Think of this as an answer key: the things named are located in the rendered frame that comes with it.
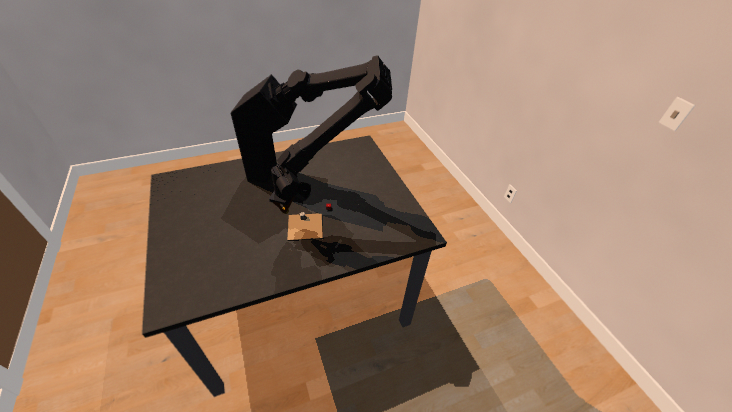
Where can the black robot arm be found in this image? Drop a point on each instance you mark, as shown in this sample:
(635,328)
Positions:
(309,86)

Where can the orange square mat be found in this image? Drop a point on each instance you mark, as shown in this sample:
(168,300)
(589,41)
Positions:
(308,228)

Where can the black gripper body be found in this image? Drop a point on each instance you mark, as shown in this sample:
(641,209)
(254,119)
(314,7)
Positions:
(275,197)

